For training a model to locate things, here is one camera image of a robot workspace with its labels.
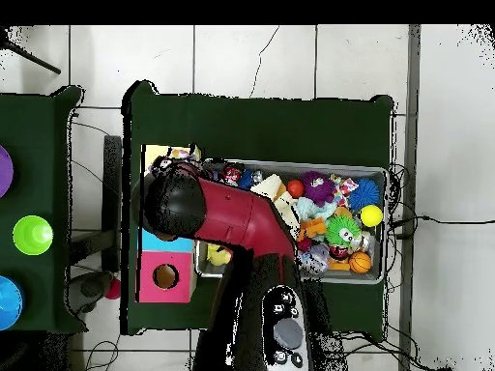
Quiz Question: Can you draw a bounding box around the polka dot cloth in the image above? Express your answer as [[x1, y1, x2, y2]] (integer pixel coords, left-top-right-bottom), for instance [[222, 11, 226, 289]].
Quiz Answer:
[[167, 144, 203, 164], [331, 174, 359, 208]]

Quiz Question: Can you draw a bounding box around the wooden three-hole box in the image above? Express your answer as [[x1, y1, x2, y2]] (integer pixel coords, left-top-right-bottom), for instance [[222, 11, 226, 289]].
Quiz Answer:
[[134, 144, 203, 303]]

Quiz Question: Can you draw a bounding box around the shallow silver mesh bin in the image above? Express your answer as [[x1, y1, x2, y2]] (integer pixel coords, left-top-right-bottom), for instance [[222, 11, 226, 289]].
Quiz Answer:
[[194, 157, 389, 286]]

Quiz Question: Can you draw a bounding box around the cream knitted cloth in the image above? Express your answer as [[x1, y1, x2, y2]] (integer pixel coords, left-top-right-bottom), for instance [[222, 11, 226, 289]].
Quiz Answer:
[[249, 173, 302, 238]]

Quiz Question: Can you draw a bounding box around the small orange-red ball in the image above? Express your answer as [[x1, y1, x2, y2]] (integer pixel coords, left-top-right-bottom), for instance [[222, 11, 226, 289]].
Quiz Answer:
[[286, 179, 306, 199]]

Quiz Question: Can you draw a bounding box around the purple spiky monster toy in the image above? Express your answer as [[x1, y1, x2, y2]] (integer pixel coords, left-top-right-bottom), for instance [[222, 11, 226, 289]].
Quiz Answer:
[[300, 170, 336, 207]]

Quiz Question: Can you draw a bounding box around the dark green tablecloth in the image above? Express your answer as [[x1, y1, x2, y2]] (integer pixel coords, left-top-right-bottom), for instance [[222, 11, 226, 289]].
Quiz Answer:
[[120, 79, 395, 341], [0, 85, 88, 335]]

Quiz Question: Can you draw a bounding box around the green spiky toy with eyes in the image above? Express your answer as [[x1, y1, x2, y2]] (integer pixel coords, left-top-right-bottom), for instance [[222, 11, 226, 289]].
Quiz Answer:
[[324, 214, 362, 247]]

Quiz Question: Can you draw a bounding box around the yellow ball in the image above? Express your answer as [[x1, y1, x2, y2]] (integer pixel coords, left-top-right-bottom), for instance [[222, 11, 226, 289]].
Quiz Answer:
[[359, 204, 384, 228]]

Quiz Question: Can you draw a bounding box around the orange toy basketball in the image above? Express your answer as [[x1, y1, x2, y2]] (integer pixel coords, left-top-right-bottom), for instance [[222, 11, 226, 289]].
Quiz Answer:
[[348, 251, 373, 274]]

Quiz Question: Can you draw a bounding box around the small red ball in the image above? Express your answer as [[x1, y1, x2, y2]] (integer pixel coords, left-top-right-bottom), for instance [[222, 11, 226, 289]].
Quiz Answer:
[[103, 277, 122, 300]]

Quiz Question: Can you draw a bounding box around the grey rounded base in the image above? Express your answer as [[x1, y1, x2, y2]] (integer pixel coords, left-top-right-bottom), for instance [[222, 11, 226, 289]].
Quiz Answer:
[[68, 271, 114, 314]]

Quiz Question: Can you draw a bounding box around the lime green bowl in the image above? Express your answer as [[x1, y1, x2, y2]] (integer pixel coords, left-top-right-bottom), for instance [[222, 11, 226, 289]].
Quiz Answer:
[[12, 214, 54, 257]]

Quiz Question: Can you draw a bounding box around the purple bowl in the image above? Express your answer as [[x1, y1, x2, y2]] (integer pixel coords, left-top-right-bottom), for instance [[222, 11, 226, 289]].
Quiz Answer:
[[0, 144, 15, 199]]

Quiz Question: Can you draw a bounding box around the black tripod leg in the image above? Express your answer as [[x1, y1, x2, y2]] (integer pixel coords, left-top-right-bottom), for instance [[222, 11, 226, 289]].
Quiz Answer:
[[0, 38, 62, 75]]

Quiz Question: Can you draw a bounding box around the blue bowl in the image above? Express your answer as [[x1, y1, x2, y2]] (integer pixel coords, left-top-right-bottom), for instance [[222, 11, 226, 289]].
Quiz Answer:
[[0, 274, 24, 331]]

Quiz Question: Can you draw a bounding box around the black power cable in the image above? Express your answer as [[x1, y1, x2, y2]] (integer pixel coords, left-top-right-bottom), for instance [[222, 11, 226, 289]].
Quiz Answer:
[[390, 214, 495, 239]]

